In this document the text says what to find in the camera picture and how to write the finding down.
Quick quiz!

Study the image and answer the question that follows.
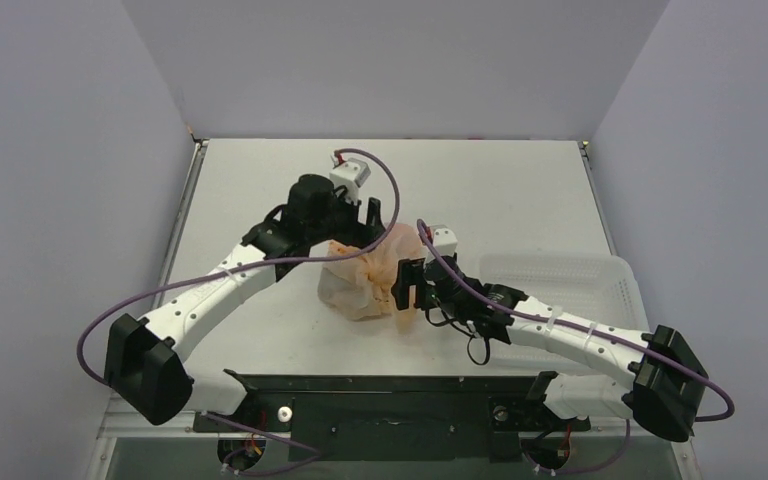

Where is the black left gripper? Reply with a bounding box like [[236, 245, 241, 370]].
[[306, 185, 384, 251]]

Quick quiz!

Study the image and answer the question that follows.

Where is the orange translucent plastic bag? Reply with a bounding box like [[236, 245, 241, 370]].
[[317, 223, 423, 334]]

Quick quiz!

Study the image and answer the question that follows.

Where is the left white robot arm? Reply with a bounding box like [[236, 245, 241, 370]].
[[104, 166, 385, 430]]

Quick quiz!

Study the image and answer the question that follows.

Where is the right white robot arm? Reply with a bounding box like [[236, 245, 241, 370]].
[[391, 257, 709, 442]]

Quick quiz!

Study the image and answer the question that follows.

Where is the white perforated plastic tray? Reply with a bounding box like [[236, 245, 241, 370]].
[[477, 251, 644, 372]]

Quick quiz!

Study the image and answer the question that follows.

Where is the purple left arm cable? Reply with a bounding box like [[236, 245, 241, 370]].
[[76, 148, 402, 387]]

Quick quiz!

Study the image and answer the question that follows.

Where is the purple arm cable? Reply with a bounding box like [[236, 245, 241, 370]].
[[417, 218, 735, 477], [76, 148, 402, 387]]

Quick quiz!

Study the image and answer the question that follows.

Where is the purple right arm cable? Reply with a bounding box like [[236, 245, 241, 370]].
[[417, 218, 735, 477]]

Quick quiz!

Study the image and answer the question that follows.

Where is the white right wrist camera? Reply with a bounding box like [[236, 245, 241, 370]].
[[427, 225, 458, 257]]

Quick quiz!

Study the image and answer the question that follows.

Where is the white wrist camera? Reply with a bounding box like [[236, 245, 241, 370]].
[[427, 225, 458, 257], [329, 158, 371, 203]]

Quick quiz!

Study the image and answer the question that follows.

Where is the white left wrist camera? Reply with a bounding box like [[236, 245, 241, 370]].
[[329, 158, 371, 203]]

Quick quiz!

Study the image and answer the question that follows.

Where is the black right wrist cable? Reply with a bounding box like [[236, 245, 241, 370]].
[[426, 307, 493, 367]]

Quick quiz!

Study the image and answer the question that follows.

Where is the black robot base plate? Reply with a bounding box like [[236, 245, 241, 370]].
[[193, 372, 591, 462]]

